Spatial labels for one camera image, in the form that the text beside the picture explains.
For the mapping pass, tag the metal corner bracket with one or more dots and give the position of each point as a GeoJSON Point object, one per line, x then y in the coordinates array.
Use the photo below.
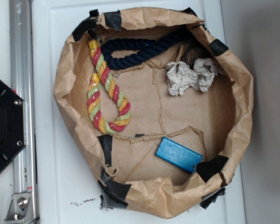
{"type": "Point", "coordinates": [20, 209]}

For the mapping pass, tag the blue wooden block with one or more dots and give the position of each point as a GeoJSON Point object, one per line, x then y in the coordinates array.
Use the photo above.
{"type": "Point", "coordinates": [178, 155]}

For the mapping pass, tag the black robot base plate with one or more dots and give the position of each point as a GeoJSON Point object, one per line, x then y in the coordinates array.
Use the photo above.
{"type": "Point", "coordinates": [12, 139]}

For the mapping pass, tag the crumpled white paper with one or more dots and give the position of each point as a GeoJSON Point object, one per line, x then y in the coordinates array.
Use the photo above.
{"type": "Point", "coordinates": [180, 76]}

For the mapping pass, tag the brown rock piece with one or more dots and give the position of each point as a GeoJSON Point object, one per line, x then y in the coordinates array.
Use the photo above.
{"type": "Point", "coordinates": [193, 53]}

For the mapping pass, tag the aluminium extrusion rail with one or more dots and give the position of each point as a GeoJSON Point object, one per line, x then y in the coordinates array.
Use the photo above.
{"type": "Point", "coordinates": [25, 171]}

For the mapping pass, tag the brown paper bag bin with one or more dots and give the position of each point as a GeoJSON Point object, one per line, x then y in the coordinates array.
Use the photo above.
{"type": "Point", "coordinates": [119, 118]}

